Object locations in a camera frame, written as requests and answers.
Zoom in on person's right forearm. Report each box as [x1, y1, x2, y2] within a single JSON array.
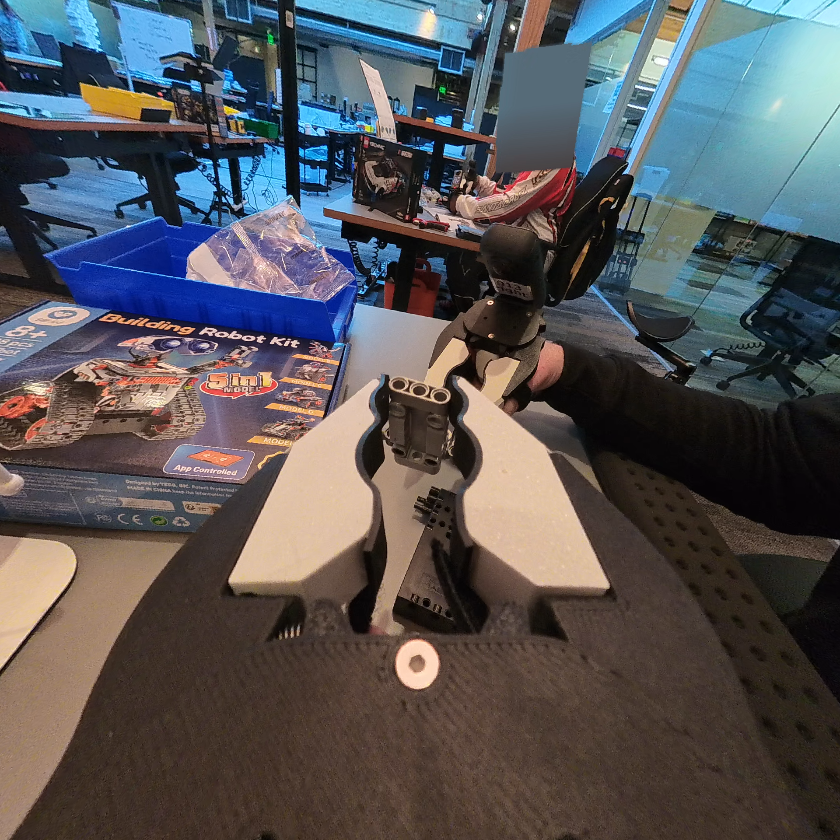
[[543, 341, 840, 540]]

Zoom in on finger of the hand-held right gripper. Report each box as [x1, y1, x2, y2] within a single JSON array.
[[472, 353, 538, 414], [425, 335, 477, 389]]

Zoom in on black camera tripod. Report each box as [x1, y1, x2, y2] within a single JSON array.
[[161, 52, 247, 227]]

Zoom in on brown-edged work desk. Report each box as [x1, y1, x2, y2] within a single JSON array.
[[323, 193, 500, 316]]

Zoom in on black and yellow chair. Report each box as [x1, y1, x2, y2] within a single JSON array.
[[545, 156, 634, 308]]

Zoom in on black coiled cable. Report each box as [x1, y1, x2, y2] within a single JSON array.
[[351, 239, 385, 290]]

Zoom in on black pole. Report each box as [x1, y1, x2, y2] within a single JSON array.
[[279, 0, 301, 207]]

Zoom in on pile of clear plastic bags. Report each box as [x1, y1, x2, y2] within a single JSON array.
[[185, 196, 357, 304]]

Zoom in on black swivel chair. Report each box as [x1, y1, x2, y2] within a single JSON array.
[[0, 121, 99, 263], [115, 150, 204, 221]]

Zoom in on grey panel assembly with connectors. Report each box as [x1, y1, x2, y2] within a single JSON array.
[[387, 375, 455, 475]]

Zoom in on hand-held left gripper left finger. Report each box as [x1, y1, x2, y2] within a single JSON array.
[[227, 376, 391, 634]]

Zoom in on long wooden desk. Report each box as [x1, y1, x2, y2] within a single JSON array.
[[0, 92, 271, 227]]

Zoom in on orange bag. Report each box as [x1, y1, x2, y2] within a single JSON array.
[[384, 258, 442, 317]]

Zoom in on person's right hand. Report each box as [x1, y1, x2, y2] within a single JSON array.
[[504, 343, 567, 414]]

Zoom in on white paper sign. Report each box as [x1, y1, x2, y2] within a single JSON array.
[[360, 58, 398, 142]]

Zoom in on black mesh office chair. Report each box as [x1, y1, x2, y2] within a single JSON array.
[[702, 236, 840, 398]]

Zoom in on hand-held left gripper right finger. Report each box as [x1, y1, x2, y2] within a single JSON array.
[[451, 376, 613, 631]]

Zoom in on dark blue robot kit box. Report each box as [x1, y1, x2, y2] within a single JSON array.
[[0, 301, 350, 534]]

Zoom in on whiteboard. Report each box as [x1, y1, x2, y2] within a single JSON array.
[[112, 0, 194, 76]]

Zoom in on black toy box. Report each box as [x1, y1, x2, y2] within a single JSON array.
[[352, 140, 434, 221]]

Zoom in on blue tagged parts bin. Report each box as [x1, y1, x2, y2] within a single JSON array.
[[45, 218, 360, 344]]

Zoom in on black perforated hub box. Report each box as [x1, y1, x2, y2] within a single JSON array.
[[394, 486, 490, 634]]

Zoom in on yellow plastic bin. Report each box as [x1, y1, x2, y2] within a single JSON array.
[[80, 83, 175, 122]]

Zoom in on black saddle stool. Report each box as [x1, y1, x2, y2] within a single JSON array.
[[625, 300, 698, 387]]

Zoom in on white book stand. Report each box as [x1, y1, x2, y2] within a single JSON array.
[[0, 462, 77, 672]]

